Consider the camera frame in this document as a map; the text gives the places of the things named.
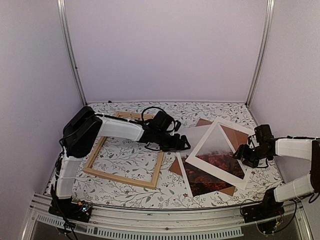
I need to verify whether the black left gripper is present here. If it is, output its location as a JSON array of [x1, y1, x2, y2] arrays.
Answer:
[[155, 130, 191, 153]]

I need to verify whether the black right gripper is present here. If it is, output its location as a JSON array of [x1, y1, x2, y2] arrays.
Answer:
[[232, 144, 270, 169]]

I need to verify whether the red forest landscape photo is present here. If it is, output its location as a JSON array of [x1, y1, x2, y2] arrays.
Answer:
[[175, 121, 236, 197]]

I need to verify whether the white mat board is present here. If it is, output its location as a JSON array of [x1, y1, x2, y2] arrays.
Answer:
[[185, 117, 254, 190]]

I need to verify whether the light wooden picture frame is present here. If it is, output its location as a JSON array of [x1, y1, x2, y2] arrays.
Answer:
[[83, 112, 165, 189]]

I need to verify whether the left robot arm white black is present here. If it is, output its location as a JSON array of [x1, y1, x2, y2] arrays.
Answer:
[[53, 106, 191, 217]]

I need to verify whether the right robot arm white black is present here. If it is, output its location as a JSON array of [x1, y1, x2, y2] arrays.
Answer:
[[233, 137, 320, 218]]

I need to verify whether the brown backing board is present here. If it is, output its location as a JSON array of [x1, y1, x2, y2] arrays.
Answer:
[[170, 117, 253, 197]]

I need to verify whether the floral patterned table mat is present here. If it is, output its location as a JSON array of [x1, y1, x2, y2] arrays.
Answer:
[[43, 100, 285, 210]]

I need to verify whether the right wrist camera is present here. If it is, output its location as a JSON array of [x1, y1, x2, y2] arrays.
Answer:
[[254, 124, 274, 145]]

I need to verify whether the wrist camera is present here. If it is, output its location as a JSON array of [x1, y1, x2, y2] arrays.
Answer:
[[254, 124, 274, 145], [152, 111, 181, 133]]

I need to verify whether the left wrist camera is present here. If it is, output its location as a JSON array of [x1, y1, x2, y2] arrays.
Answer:
[[152, 111, 181, 133]]

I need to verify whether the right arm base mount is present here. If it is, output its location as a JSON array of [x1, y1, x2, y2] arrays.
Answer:
[[239, 199, 285, 235]]

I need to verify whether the aluminium front rail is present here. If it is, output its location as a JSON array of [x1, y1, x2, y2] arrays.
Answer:
[[21, 193, 315, 240]]

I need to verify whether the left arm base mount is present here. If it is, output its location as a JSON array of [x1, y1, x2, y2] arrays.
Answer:
[[48, 185, 92, 223]]

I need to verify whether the right aluminium corner post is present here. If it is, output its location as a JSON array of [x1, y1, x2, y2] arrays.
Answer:
[[245, 0, 275, 109]]

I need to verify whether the aluminium corner post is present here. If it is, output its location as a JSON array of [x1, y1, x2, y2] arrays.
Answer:
[[56, 0, 88, 106], [245, 0, 275, 109]]

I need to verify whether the left aluminium corner post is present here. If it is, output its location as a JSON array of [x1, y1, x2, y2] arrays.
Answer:
[[56, 0, 88, 106]]

